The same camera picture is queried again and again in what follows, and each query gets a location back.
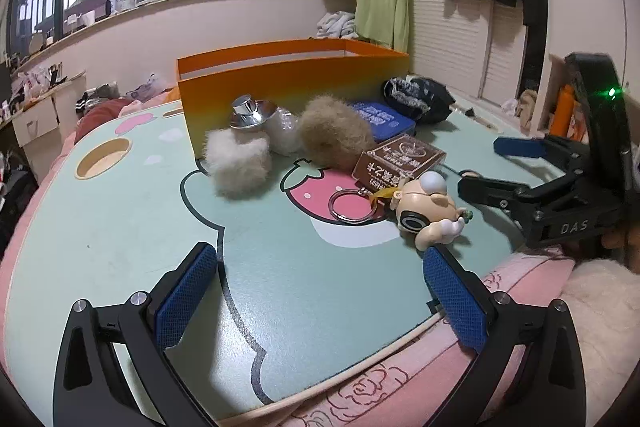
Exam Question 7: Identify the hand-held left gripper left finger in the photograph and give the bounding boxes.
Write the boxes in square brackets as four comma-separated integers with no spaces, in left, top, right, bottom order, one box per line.
[52,242,221,427]

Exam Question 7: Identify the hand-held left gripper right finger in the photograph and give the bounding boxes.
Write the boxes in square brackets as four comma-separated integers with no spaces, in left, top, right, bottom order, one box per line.
[422,244,588,427]

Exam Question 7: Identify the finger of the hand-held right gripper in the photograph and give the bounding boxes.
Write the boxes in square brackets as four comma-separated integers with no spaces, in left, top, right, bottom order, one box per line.
[456,174,587,222]
[492,136,592,178]

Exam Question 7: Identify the cartoon figure keychain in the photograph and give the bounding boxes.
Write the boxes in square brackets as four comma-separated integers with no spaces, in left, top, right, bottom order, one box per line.
[327,171,473,253]

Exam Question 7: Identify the brown clear card box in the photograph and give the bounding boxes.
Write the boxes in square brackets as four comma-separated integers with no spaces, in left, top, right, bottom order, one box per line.
[352,133,447,192]

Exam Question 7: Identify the black lace cloth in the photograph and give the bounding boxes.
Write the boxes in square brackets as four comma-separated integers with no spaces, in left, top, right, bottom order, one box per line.
[382,76,457,125]

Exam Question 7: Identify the blue tin box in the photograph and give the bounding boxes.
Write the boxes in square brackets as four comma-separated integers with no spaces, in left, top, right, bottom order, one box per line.
[347,101,417,144]

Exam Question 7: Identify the white fluffy ball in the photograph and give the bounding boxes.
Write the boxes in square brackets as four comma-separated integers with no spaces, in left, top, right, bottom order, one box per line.
[202,127,273,200]

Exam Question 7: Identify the beige fluffy ball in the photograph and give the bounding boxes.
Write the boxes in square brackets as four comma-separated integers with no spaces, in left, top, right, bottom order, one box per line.
[297,96,376,170]

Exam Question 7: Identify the plastic white ball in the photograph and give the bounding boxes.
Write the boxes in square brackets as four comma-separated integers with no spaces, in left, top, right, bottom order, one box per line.
[265,104,303,156]

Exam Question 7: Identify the silver capped perfume bottle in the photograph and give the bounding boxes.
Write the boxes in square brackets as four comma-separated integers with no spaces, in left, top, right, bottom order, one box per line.
[229,95,279,142]

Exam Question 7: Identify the orange cardboard box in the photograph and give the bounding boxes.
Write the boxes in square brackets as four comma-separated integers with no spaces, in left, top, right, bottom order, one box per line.
[176,38,411,158]

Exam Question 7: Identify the person's right forearm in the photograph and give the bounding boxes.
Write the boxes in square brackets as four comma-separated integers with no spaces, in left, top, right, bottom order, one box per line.
[560,257,640,388]

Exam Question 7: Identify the cartoon printed desktop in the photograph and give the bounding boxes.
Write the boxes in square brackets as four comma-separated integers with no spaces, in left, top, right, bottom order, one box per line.
[0,94,551,413]

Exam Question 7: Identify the person's right hand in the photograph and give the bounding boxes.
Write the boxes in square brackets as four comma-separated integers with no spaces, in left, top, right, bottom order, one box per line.
[601,216,640,274]

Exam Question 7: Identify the beige crumpled cloth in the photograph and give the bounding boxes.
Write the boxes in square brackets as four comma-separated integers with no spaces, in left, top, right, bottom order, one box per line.
[517,89,540,132]

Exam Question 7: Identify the orange bottle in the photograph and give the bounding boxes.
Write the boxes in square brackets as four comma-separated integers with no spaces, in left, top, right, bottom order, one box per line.
[555,84,591,142]

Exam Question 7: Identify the white louvered wardrobe door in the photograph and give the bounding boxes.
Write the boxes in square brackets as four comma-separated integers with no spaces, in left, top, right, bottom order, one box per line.
[407,0,531,108]

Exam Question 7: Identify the dark red cloth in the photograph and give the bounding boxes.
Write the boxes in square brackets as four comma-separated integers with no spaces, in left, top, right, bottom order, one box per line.
[74,99,132,142]

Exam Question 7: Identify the grey and white clothes heap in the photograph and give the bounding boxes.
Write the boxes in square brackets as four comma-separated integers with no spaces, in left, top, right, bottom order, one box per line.
[75,74,171,108]

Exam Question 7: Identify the white clothes pile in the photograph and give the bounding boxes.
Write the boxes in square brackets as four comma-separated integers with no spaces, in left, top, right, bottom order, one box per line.
[316,11,358,40]

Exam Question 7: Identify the white drawer cabinet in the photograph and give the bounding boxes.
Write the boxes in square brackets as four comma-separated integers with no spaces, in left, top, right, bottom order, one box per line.
[11,71,88,152]

